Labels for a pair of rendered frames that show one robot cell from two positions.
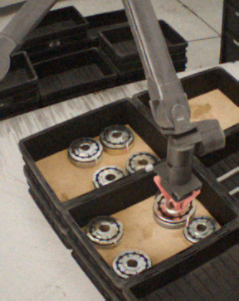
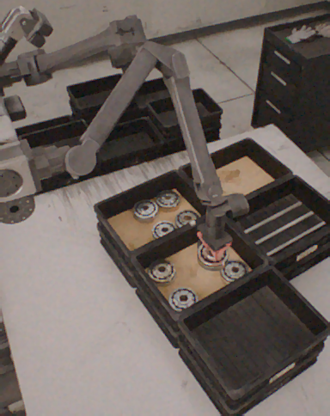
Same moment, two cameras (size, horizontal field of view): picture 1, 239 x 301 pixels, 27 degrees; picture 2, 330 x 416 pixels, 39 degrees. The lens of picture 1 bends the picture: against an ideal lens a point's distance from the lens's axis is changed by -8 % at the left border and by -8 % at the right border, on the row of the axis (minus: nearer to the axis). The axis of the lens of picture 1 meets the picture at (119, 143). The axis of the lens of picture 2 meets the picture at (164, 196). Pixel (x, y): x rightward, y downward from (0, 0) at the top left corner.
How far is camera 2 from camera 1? 0.35 m
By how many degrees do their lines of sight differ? 2
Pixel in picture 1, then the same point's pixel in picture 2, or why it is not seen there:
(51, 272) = (119, 309)
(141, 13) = (188, 118)
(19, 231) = (92, 277)
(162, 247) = (204, 284)
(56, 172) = (124, 227)
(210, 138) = (237, 207)
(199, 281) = (237, 316)
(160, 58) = (201, 153)
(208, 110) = (237, 175)
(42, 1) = (115, 108)
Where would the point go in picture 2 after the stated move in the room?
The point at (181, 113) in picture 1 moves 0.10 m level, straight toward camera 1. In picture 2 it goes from (216, 192) to (214, 217)
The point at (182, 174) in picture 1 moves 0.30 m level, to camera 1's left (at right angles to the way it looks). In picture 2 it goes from (216, 232) to (117, 235)
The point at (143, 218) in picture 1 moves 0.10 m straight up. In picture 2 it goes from (189, 260) to (190, 243)
